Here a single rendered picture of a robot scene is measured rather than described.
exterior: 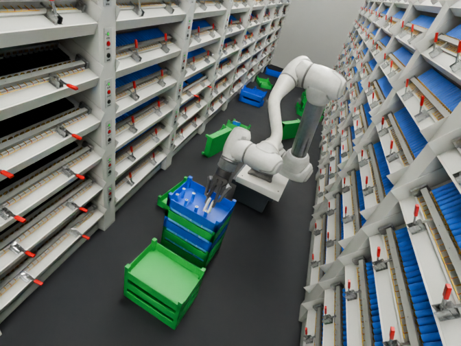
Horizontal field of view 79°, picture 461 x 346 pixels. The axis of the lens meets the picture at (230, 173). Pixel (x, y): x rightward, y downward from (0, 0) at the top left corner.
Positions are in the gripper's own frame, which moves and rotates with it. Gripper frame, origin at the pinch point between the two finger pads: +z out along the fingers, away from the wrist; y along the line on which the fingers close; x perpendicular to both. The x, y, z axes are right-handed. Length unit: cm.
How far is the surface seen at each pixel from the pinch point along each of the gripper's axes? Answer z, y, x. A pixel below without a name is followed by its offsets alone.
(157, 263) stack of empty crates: 33.4, 8.4, 13.3
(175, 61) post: -60, 63, -29
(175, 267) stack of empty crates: 32.0, 0.2, 10.5
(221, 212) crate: 4.2, -4.7, -11.4
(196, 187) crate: -0.1, 14.9, -15.6
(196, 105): -39, 71, -97
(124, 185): 20, 58, -16
